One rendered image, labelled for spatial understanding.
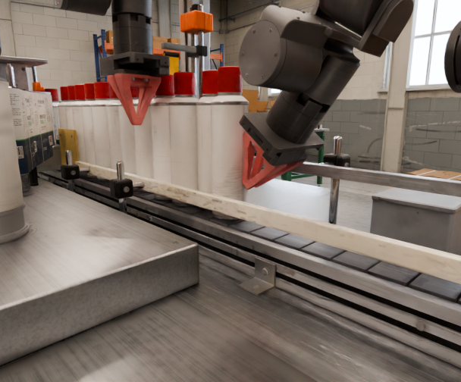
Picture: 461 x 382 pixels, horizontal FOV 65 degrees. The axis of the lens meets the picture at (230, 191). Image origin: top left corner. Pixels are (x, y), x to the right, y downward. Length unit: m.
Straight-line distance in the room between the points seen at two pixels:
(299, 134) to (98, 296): 0.27
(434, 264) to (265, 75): 0.22
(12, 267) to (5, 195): 0.10
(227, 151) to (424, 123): 5.88
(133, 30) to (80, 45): 7.98
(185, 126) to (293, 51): 0.26
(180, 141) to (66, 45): 7.96
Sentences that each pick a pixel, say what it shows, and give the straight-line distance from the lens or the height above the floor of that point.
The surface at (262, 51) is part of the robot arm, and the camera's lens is 0.35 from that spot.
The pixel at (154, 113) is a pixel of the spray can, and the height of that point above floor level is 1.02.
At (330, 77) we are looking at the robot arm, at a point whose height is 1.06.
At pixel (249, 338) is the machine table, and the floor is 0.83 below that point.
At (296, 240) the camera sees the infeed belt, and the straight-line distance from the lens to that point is 0.44.
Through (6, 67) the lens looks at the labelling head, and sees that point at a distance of 0.99.
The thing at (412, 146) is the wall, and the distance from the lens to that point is 6.39.
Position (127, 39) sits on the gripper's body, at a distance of 0.57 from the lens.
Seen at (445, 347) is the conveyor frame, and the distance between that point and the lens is 0.36.
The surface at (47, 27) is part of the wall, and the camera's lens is 8.47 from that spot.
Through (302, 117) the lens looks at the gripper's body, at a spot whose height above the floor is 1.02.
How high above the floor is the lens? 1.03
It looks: 13 degrees down
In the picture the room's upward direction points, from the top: straight up
